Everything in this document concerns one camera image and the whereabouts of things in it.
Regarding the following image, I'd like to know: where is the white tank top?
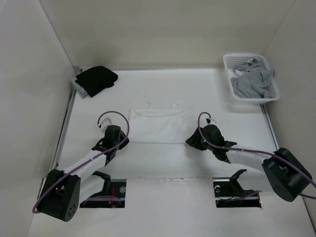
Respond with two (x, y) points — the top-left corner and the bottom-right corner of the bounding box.
(128, 102), (190, 144)

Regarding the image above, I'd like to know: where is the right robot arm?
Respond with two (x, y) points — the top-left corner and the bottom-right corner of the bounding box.
(186, 124), (316, 202)

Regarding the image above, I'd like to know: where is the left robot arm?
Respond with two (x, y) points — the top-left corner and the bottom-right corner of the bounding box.
(33, 125), (129, 222)

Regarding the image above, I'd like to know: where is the folded grey tank top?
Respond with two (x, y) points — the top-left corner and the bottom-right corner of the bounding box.
(70, 77), (89, 99)

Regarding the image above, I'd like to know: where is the folded black tank top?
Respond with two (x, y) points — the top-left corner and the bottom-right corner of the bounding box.
(76, 66), (119, 98)

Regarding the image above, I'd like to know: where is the grey tank top in basket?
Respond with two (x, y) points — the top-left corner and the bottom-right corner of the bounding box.
(231, 59), (273, 99)

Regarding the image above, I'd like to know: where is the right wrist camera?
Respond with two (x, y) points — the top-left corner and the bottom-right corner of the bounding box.
(206, 118), (217, 124)

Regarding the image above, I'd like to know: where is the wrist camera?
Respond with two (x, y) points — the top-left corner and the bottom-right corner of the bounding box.
(206, 118), (217, 124)
(98, 117), (113, 131)

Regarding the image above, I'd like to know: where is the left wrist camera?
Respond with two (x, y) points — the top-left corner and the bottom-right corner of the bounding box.
(98, 117), (113, 131)

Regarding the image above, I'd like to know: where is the left metal table rail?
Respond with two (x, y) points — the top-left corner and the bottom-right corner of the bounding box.
(47, 83), (76, 172)

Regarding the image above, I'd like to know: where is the metal table rail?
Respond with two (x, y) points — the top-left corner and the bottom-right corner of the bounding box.
(260, 105), (279, 154)
(47, 83), (76, 172)

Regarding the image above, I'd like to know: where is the right metal table rail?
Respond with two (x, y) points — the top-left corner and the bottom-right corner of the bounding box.
(260, 105), (279, 154)

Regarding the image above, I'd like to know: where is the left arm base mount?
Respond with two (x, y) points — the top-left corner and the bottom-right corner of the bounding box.
(79, 171), (126, 209)

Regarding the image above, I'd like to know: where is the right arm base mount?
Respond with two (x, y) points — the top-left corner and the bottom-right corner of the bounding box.
(213, 169), (262, 208)

